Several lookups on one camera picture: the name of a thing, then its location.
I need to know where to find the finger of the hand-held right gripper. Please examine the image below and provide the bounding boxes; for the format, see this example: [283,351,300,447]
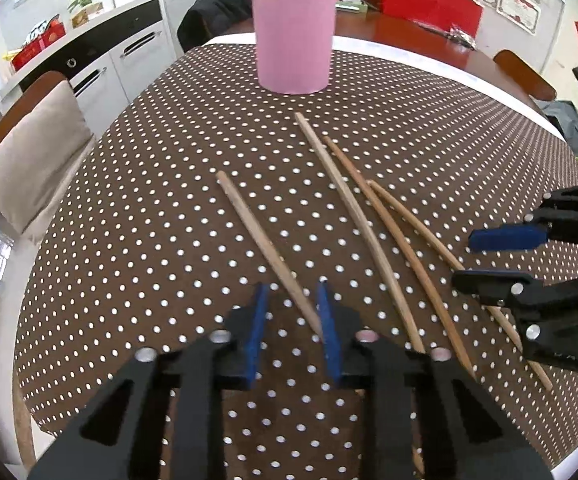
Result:
[468,182,578,253]
[452,269,578,378]

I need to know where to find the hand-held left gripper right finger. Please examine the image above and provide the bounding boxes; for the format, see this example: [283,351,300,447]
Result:
[316,280,555,480]

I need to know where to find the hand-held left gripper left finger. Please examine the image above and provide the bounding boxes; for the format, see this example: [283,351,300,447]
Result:
[31,282,271,480]

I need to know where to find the wooden chopstick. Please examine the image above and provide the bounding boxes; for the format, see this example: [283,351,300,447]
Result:
[294,111,426,356]
[366,180,554,392]
[216,171,325,341]
[323,136,476,378]

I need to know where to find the pink cup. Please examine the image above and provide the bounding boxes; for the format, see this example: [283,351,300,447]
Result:
[251,0,337,96]

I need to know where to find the blue grey clothes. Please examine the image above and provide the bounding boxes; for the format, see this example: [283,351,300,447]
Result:
[539,100,578,171]

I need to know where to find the bare wooden chair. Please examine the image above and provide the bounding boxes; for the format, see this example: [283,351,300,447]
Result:
[492,49,557,102]

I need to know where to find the black plastic packet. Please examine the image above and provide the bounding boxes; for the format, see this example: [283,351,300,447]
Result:
[446,25,477,50]

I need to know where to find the brown polka dot table mat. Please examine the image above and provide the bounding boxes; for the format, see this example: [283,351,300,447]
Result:
[14,35,578,480]

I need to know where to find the white table liner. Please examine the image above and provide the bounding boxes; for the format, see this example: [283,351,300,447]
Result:
[204,32,570,143]

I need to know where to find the chair with beige cushion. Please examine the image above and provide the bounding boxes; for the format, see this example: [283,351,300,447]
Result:
[0,80,94,233]

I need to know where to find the white sideboard cabinet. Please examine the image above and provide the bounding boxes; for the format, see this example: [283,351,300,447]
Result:
[0,0,180,131]

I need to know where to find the black jacket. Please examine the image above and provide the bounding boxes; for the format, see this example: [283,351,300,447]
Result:
[177,0,257,53]

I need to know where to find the red gift box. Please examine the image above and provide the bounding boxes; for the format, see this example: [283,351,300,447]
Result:
[11,22,67,71]

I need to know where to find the potted green plant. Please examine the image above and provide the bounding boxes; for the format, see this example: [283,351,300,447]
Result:
[64,0,112,30]

